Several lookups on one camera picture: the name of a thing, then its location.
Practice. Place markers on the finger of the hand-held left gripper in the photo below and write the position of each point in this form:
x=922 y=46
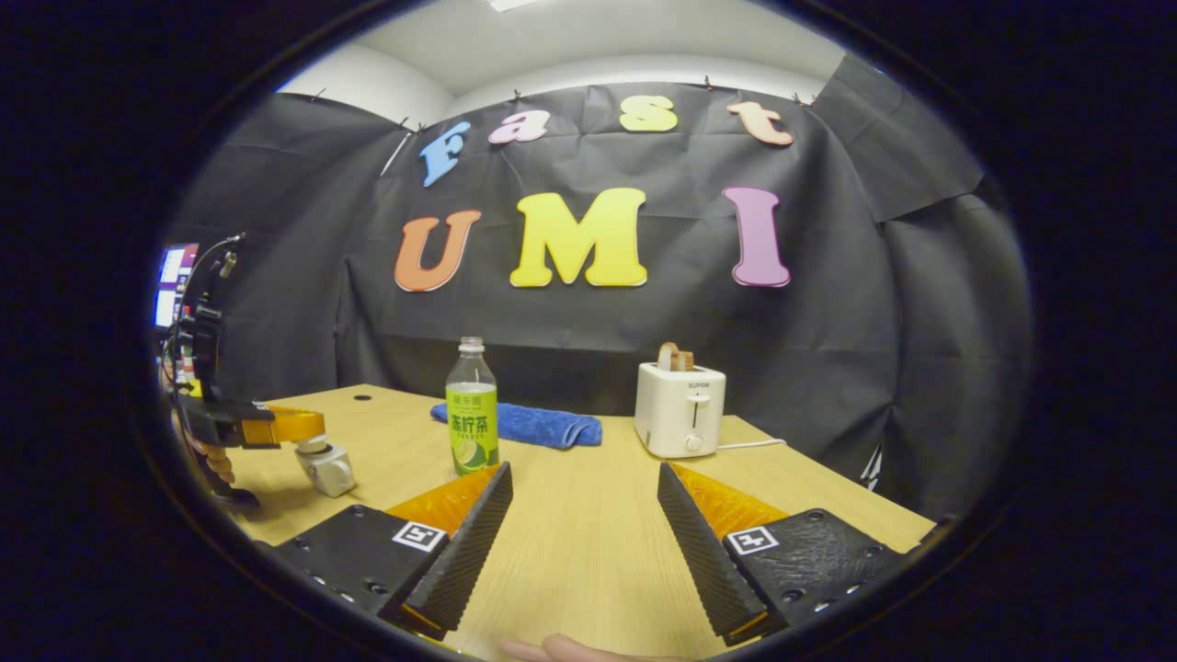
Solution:
x=294 y=426

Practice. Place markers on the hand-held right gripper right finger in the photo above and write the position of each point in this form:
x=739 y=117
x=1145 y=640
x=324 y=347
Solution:
x=708 y=561

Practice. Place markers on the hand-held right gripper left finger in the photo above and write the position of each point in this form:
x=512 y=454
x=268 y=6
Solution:
x=464 y=552

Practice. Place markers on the white teacup lid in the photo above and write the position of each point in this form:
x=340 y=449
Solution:
x=313 y=445

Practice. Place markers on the white teacup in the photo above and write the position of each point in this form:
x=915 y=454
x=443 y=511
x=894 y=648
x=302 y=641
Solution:
x=331 y=473

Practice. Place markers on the clear green-label water bottle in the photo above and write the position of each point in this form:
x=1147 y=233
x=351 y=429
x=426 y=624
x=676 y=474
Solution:
x=472 y=423

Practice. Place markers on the computer monitor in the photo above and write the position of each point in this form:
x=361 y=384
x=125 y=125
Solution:
x=175 y=285

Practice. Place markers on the blue towel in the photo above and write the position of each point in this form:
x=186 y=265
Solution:
x=542 y=425

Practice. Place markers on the white toaster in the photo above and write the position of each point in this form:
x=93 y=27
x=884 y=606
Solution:
x=680 y=414

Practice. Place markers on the brown bread slice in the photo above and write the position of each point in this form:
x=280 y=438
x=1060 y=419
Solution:
x=674 y=356

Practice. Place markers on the black backdrop cloth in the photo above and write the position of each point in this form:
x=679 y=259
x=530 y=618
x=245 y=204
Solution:
x=828 y=368

